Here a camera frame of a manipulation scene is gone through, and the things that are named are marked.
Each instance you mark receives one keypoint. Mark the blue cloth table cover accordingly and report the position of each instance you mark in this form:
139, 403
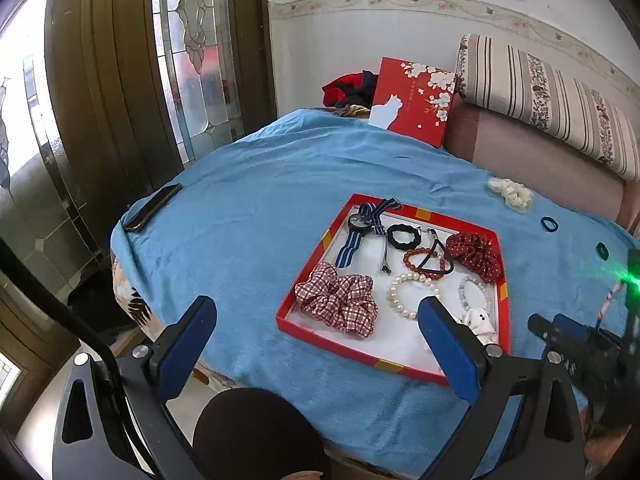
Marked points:
250, 214

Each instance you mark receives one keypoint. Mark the red plaid scrunchie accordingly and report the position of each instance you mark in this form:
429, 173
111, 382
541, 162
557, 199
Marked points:
342, 302

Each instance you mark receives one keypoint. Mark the dark round stool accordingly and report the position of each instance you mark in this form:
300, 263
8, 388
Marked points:
252, 433

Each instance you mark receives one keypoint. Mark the cream dotted scrunchie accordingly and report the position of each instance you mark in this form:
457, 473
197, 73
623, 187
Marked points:
516, 196

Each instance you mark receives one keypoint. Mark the red and dark clothes pile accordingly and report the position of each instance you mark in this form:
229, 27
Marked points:
350, 95

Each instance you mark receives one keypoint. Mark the large pearl bracelet green bead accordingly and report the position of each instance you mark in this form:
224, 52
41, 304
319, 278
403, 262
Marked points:
407, 290

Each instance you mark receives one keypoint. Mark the striped floral pillow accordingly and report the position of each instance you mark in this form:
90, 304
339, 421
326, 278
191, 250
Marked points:
514, 83

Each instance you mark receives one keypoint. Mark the white dotted scrunchie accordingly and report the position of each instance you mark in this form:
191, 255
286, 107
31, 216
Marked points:
478, 321

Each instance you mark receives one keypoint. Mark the wooden glass door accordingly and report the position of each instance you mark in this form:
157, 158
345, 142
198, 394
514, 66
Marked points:
105, 101

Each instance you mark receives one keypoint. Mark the red cat box lid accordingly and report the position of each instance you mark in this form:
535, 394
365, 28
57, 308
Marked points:
413, 99

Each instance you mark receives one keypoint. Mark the silver metal hair clip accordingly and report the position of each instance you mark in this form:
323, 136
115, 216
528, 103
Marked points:
385, 267

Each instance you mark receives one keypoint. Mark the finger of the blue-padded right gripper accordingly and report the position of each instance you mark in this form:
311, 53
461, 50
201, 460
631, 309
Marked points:
545, 439

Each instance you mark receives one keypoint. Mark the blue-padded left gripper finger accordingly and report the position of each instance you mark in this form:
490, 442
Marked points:
113, 420

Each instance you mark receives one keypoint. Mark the blue striped strap watch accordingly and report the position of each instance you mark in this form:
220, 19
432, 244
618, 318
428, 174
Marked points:
366, 220

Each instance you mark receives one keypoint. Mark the red shallow tray box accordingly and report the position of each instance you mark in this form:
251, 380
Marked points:
396, 344

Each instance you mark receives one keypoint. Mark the black smartphone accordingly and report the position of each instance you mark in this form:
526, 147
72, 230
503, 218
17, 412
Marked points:
146, 213

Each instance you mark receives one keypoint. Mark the dark red dotted scrunchie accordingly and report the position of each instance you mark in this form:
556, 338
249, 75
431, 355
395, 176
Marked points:
475, 253

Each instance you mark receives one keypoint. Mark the black cord hair tie charm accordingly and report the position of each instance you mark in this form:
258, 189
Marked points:
438, 252

